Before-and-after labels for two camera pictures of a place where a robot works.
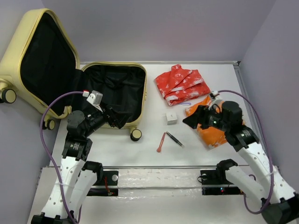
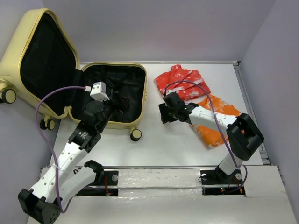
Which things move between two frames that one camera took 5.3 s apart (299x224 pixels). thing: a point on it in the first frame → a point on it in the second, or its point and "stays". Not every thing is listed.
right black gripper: [200, 116] → [165, 117]
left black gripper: [119, 118] → [123, 107]
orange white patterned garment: [212, 137] stays
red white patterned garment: [177, 84] stays
